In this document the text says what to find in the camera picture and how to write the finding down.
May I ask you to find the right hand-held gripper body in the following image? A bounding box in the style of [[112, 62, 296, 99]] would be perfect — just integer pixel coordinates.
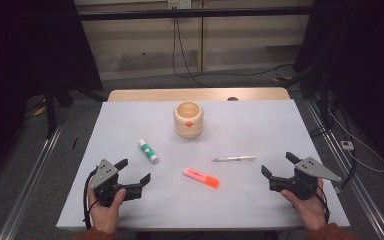
[[269, 156, 343, 201]]

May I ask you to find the white table mat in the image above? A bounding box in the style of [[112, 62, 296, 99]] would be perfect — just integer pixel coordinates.
[[55, 99, 351, 232]]

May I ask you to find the black wall cable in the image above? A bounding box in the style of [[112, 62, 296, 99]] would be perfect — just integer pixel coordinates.
[[171, 17, 214, 88], [174, 17, 296, 79]]

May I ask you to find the aluminium floor rail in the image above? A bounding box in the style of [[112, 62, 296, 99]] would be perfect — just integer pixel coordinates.
[[303, 99, 384, 240], [0, 124, 64, 240]]

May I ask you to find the orange highlighter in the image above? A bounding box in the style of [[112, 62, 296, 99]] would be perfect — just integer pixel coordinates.
[[181, 166, 221, 190]]

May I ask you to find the black metal stand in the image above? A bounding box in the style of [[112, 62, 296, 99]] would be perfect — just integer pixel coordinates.
[[43, 79, 76, 140]]

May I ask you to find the person's right hand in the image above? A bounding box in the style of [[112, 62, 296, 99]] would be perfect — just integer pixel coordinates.
[[279, 178, 330, 232]]

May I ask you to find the cream ringed pen holder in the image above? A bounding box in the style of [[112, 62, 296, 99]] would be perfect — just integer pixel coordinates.
[[173, 101, 204, 139]]

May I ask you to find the clear white pen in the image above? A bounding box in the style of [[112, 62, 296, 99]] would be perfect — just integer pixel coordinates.
[[211, 154, 257, 163]]

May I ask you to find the person's left hand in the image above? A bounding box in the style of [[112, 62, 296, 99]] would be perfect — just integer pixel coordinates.
[[87, 187, 128, 235]]

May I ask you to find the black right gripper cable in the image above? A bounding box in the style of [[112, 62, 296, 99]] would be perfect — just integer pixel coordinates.
[[314, 186, 331, 225]]

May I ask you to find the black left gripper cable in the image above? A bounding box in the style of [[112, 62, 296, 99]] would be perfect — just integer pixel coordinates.
[[82, 166, 100, 231]]

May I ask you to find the black horizontal bar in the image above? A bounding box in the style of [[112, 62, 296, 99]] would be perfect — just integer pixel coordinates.
[[77, 5, 315, 22]]

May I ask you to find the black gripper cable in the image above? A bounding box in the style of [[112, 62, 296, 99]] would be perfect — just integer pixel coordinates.
[[314, 186, 331, 225], [82, 166, 100, 231]]

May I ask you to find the wooden table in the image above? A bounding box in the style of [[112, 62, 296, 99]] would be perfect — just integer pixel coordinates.
[[107, 87, 291, 103]]

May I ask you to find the green and white glue stick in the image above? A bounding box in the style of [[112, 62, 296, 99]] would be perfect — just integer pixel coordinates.
[[137, 138, 160, 165]]

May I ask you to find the white wall outlet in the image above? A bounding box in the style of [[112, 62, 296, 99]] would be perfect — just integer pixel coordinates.
[[167, 0, 193, 10]]

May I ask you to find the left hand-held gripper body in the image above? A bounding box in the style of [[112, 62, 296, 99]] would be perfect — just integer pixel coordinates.
[[89, 158, 129, 208]]

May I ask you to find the black curtain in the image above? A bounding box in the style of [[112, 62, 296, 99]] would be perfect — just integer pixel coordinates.
[[292, 0, 384, 174], [0, 0, 105, 191]]

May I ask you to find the white floor cable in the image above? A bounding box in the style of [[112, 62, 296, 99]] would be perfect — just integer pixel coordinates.
[[327, 108, 384, 174]]

